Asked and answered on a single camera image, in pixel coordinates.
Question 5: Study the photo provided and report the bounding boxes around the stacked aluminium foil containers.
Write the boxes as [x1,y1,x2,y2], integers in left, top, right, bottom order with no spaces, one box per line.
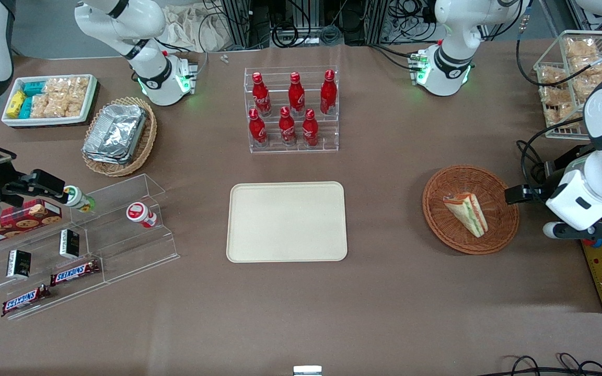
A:
[82,103,148,166]

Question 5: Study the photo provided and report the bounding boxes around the clear acrylic stepped shelf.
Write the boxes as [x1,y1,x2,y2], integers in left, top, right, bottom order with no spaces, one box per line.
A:
[0,173,180,321]

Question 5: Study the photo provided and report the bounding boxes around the red tartan cookie box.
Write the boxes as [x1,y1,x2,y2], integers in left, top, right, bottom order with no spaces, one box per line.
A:
[0,199,63,249]

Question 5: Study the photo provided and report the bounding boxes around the round brown wicker basket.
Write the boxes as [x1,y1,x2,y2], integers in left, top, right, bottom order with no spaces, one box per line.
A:
[422,164,520,256]

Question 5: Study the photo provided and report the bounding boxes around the small black chocolate box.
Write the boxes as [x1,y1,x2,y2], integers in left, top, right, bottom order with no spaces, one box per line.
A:
[6,249,32,279]
[59,228,80,260]

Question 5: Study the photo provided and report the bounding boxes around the red cola bottle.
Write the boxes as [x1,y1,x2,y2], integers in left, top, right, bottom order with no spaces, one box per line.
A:
[287,72,306,117]
[251,72,272,117]
[320,69,338,116]
[302,108,320,148]
[279,106,298,147]
[248,108,269,148]

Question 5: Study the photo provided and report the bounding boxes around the yellow snack packet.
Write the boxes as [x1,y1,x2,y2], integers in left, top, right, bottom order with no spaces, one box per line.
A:
[6,90,28,119]

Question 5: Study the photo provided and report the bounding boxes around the black cables bundle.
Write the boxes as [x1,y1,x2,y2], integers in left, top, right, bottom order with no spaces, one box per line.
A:
[491,352,602,376]

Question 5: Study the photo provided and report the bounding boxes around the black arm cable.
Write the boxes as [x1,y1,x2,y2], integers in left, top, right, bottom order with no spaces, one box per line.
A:
[515,31,602,89]

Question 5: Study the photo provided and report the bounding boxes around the thin black base cable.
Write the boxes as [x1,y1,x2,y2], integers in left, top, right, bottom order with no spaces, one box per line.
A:
[154,36,209,80]

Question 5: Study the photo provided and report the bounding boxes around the beige cloth bag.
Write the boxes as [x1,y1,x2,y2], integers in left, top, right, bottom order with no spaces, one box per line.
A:
[162,4,234,53]

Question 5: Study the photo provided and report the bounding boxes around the fried snack bag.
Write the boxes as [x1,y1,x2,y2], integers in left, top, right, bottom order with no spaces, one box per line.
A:
[565,38,602,59]
[540,86,576,105]
[543,103,576,126]
[573,76,602,102]
[569,56,602,79]
[538,66,569,87]

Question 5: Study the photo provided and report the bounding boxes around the green lidded yogurt cup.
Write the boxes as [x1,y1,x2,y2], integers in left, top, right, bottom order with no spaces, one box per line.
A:
[63,186,96,214]

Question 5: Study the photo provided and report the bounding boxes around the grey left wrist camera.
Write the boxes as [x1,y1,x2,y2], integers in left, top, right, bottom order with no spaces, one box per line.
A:
[543,221,602,241]

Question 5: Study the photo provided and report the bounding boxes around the white rectangular snack tray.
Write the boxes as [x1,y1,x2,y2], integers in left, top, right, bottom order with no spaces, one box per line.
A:
[1,74,98,128]

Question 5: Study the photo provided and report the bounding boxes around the oval light wicker basket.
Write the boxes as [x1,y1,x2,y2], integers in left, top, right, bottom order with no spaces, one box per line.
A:
[81,96,158,178]

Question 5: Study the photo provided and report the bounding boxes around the triangle sandwich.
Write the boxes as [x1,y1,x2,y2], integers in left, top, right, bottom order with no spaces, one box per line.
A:
[443,192,489,239]

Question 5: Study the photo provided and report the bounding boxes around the clear acrylic bottle rack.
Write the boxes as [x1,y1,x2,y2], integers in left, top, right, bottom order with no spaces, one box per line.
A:
[243,66,340,154]

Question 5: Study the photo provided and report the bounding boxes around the beige plastic tray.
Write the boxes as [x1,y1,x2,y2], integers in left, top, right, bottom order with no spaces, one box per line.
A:
[226,181,348,263]

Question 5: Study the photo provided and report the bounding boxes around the black base power cable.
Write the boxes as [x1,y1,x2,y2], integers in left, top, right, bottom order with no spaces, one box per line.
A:
[368,44,423,72]

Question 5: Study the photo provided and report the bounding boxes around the black countertop appliance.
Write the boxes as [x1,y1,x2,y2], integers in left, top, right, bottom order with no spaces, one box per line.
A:
[541,144,602,314]

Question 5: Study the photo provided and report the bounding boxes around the Snickers chocolate bar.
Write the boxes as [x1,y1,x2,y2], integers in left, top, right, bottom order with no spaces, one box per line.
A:
[1,284,51,318]
[50,259,101,287]

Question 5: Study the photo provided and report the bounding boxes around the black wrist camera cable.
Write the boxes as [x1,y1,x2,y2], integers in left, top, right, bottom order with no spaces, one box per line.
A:
[517,117,585,184]

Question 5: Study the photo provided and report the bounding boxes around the coiled black cable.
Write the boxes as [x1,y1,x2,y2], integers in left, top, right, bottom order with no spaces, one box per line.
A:
[272,20,313,49]

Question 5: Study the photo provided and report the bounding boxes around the clear rice cracker bag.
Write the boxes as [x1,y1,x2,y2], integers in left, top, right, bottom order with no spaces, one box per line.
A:
[46,95,70,119]
[66,86,89,117]
[30,94,51,119]
[45,77,90,98]

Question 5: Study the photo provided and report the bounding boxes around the red lidded yogurt cup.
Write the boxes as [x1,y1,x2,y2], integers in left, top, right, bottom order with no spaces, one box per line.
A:
[126,202,158,229]

